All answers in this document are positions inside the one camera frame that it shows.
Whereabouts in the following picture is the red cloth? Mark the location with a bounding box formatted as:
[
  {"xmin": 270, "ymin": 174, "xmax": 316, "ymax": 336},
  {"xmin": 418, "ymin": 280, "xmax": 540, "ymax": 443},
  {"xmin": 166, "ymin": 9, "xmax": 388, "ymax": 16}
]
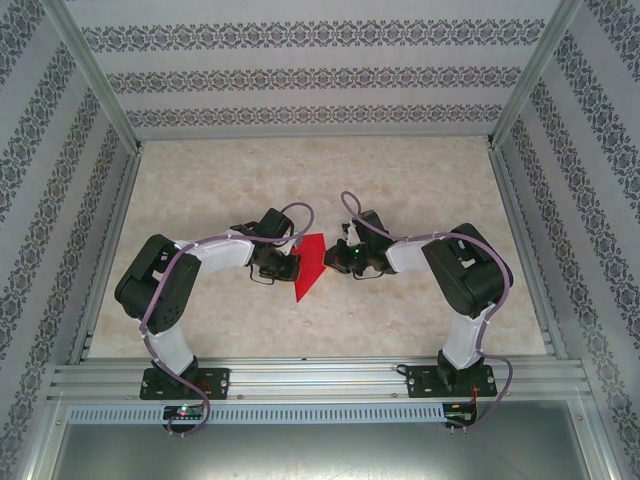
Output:
[{"xmin": 291, "ymin": 232, "xmax": 329, "ymax": 305}]

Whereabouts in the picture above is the aluminium mounting rail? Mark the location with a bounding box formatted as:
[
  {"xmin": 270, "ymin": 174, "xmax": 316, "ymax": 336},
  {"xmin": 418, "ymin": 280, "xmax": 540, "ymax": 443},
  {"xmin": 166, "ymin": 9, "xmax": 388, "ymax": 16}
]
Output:
[{"xmin": 47, "ymin": 357, "xmax": 594, "ymax": 401}]

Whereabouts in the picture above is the aluminium frame post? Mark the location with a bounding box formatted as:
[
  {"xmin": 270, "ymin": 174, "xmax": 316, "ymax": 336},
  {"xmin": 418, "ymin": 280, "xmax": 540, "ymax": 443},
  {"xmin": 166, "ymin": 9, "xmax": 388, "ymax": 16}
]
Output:
[
  {"xmin": 492, "ymin": 0, "xmax": 586, "ymax": 146},
  {"xmin": 42, "ymin": 0, "xmax": 144, "ymax": 151}
]

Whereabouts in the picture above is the aluminium side rail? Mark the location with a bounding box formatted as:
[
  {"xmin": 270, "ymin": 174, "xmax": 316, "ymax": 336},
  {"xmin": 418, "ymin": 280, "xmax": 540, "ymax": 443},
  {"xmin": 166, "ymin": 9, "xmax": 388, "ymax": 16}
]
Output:
[
  {"xmin": 69, "ymin": 142, "xmax": 146, "ymax": 364},
  {"xmin": 487, "ymin": 139, "xmax": 569, "ymax": 361}
]

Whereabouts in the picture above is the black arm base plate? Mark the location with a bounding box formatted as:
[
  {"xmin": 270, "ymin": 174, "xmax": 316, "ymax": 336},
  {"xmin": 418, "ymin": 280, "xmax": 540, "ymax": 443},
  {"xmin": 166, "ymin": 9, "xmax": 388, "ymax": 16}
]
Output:
[
  {"xmin": 139, "ymin": 367, "xmax": 232, "ymax": 401},
  {"xmin": 405, "ymin": 364, "xmax": 499, "ymax": 399}
]

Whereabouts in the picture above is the slotted grey cable duct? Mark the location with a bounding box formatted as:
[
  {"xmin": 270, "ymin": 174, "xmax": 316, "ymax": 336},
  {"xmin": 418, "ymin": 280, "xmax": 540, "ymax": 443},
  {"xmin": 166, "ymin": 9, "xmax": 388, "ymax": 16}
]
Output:
[{"xmin": 67, "ymin": 403, "xmax": 446, "ymax": 424}]

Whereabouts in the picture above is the grey metal sheet panel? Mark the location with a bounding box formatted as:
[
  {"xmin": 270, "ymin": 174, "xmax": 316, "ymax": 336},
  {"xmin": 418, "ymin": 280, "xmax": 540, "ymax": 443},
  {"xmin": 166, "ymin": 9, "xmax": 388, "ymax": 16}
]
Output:
[{"xmin": 47, "ymin": 422, "xmax": 609, "ymax": 480}]

